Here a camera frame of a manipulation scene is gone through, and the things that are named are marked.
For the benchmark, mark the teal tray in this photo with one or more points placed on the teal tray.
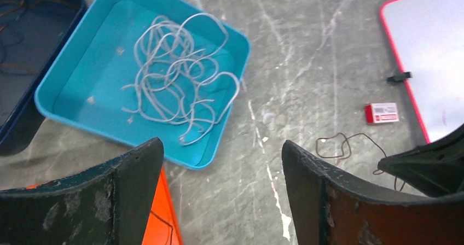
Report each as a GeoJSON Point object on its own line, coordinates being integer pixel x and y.
{"type": "Point", "coordinates": [133, 70]}

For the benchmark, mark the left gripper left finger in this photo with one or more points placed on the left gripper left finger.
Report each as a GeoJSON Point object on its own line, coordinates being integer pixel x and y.
{"type": "Point", "coordinates": [147, 157]}

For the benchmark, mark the navy blue tray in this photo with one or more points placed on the navy blue tray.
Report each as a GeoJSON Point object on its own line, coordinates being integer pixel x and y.
{"type": "Point", "coordinates": [33, 32]}

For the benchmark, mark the black whiteboard clip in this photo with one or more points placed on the black whiteboard clip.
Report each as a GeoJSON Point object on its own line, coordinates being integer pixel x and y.
{"type": "Point", "coordinates": [399, 77]}

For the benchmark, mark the orange tray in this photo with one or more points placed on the orange tray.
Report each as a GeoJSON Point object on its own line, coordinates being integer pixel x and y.
{"type": "Point", "coordinates": [163, 214]}

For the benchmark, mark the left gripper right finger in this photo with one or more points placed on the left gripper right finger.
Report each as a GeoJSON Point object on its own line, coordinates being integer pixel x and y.
{"type": "Point", "coordinates": [331, 206]}

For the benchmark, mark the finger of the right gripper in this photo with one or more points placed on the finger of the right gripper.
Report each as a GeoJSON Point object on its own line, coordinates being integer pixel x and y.
{"type": "Point", "coordinates": [435, 169]}

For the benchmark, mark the pink framed whiteboard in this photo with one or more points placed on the pink framed whiteboard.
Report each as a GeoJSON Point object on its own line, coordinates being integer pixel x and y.
{"type": "Point", "coordinates": [426, 37]}

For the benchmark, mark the red white small box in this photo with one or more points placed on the red white small box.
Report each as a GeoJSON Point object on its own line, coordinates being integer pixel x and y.
{"type": "Point", "coordinates": [379, 113]}

